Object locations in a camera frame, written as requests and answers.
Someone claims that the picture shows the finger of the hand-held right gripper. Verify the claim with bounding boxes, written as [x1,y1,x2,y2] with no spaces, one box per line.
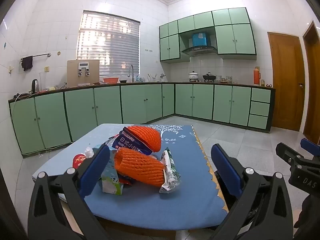
[300,138,320,156]
[275,142,305,166]

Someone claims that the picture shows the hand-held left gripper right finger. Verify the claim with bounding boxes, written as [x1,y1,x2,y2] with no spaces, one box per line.
[211,144,293,240]

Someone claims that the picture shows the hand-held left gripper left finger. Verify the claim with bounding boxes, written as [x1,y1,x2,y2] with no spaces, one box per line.
[27,144,111,240]

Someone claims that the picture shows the white blue milk carton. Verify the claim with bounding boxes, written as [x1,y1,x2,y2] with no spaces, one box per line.
[101,148,124,195]

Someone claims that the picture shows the red packet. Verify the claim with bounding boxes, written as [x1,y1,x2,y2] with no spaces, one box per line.
[72,152,88,169]

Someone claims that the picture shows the blue white snack bag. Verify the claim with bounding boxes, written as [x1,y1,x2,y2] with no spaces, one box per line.
[107,127,154,155]

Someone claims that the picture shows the orange foam fruit net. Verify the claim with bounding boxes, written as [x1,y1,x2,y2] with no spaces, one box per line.
[114,147,167,187]
[126,126,162,153]

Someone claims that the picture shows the green white snack wrapper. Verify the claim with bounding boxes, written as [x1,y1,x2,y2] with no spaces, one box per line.
[159,149,181,194]

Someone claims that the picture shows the person's right hand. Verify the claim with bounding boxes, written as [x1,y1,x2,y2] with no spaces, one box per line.
[297,194,320,240]

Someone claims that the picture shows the blue table mat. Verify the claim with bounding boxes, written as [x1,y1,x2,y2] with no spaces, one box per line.
[32,123,229,230]

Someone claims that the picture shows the wooden door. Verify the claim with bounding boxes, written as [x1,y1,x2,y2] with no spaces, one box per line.
[302,21,320,144]
[267,32,306,132]

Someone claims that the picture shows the green base cabinets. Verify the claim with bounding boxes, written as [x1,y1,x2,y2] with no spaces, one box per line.
[9,82,275,155]

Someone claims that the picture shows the cardboard box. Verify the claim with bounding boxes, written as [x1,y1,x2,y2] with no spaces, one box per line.
[66,59,100,87]

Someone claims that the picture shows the clear plastic jug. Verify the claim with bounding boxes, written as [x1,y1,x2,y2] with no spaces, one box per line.
[39,72,48,90]

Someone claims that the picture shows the range hood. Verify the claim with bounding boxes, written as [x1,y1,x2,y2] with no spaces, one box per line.
[181,32,218,57]

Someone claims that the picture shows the white window blind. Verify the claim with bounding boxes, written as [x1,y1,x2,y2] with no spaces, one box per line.
[76,10,141,77]

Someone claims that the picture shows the dark cloth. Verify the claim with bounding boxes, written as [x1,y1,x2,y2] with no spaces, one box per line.
[21,56,33,71]

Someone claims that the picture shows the green wall cabinets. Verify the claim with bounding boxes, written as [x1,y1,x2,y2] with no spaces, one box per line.
[159,7,257,64]

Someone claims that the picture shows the metal towel rail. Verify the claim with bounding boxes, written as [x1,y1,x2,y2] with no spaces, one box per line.
[20,53,51,62]

